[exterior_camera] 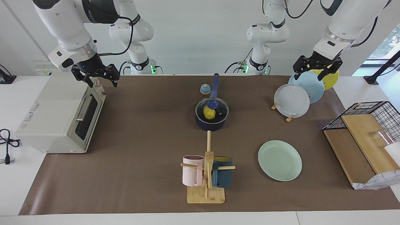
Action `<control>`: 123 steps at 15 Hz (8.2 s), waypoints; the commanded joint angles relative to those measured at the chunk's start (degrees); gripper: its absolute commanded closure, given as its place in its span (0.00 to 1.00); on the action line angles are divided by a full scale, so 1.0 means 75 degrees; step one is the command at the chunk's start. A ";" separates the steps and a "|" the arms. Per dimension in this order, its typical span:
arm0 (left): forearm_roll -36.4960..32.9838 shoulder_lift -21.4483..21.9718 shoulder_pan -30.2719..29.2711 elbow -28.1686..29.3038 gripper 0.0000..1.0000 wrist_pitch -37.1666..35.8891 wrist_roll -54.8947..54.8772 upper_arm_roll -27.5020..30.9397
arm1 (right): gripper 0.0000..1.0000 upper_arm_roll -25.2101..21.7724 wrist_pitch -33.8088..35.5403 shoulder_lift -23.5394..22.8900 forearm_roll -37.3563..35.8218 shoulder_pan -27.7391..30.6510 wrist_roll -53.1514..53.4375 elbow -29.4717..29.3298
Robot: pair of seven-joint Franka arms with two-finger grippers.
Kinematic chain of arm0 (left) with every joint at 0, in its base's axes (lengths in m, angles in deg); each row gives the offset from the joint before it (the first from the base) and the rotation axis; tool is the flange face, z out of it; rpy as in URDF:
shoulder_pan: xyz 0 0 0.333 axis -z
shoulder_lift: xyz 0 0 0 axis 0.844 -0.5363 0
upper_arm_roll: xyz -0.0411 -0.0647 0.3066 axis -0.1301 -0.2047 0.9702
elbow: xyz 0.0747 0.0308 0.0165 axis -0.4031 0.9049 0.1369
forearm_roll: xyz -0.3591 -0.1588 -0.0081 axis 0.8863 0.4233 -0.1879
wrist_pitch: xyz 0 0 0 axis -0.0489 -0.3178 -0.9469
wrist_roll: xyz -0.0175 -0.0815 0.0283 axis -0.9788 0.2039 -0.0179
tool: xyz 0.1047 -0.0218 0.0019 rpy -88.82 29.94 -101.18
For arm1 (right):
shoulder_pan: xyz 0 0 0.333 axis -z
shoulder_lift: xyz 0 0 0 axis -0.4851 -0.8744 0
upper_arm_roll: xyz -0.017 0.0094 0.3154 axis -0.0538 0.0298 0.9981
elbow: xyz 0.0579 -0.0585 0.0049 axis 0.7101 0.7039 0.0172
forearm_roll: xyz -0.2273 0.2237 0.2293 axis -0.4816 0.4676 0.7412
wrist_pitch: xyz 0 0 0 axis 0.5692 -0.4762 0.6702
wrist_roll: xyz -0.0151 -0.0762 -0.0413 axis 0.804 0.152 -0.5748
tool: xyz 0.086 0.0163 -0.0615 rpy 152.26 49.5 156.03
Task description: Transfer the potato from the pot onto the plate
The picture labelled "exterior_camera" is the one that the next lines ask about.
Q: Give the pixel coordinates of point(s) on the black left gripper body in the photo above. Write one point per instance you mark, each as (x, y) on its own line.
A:
(323, 62)

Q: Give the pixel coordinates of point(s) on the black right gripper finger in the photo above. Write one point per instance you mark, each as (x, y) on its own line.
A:
(79, 73)
(113, 73)

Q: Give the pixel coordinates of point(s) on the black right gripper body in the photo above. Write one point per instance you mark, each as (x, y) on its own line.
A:
(93, 67)

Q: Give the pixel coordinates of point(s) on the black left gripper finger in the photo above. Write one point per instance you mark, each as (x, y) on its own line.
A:
(301, 64)
(332, 68)

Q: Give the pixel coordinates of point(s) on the glass pot lid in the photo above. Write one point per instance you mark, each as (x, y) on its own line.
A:
(221, 108)

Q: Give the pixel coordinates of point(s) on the yellow potato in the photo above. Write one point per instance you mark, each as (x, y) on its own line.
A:
(208, 114)

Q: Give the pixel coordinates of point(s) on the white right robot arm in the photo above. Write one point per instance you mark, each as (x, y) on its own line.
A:
(72, 31)

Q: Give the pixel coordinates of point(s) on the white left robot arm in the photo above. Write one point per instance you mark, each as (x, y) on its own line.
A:
(347, 22)

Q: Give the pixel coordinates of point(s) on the yellow plate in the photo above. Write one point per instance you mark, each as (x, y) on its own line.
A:
(331, 82)

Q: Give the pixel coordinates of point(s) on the light blue plate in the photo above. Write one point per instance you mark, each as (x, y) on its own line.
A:
(312, 89)

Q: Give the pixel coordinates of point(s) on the grey plate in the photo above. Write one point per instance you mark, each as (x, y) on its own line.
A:
(291, 100)

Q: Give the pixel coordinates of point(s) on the wooden plate rack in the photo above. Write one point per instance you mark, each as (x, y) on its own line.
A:
(289, 118)

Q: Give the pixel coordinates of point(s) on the green plate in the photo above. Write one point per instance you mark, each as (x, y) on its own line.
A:
(279, 161)

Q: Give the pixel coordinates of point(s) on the white power strip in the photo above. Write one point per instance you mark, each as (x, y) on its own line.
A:
(43, 72)

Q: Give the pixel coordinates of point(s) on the beige toaster oven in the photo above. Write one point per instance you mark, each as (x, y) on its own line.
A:
(47, 118)

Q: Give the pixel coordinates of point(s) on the brown table mat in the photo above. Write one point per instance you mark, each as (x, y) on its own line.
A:
(140, 140)

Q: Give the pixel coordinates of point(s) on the clear glass cup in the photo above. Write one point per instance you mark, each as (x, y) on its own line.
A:
(382, 135)

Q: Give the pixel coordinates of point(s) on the white cup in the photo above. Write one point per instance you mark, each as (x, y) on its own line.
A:
(394, 151)

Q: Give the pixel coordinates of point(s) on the dark blue saucepan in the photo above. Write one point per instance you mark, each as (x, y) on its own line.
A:
(212, 126)

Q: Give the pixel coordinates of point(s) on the white patterned cloth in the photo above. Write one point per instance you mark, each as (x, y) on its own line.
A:
(379, 182)

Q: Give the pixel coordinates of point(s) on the pink mug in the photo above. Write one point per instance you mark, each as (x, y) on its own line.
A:
(191, 173)

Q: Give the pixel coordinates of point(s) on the dark blue mug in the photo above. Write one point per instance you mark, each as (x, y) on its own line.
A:
(222, 176)

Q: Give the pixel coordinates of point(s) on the wooden mug tree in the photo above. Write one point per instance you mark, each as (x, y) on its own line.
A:
(204, 195)

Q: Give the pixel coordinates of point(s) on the black camera stand clamp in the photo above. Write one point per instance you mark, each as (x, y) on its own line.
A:
(372, 79)
(6, 79)

